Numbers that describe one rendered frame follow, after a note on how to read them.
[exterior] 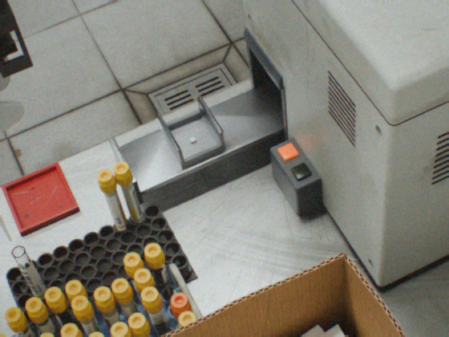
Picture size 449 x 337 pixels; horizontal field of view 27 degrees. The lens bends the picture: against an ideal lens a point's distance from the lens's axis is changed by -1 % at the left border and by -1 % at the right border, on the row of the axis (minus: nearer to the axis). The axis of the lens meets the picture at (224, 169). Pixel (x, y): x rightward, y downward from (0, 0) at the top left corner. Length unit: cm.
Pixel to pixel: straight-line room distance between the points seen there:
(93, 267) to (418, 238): 32
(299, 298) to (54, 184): 36
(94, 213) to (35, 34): 152
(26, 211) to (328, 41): 42
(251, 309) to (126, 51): 166
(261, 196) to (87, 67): 142
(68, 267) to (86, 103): 136
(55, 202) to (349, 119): 37
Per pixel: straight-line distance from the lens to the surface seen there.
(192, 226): 97
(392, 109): 70
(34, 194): 103
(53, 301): 82
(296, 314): 81
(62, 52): 242
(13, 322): 82
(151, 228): 94
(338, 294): 82
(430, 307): 92
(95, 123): 224
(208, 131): 99
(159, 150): 98
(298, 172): 93
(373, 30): 71
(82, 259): 95
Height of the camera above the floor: 168
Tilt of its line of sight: 53 degrees down
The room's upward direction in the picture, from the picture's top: 10 degrees counter-clockwise
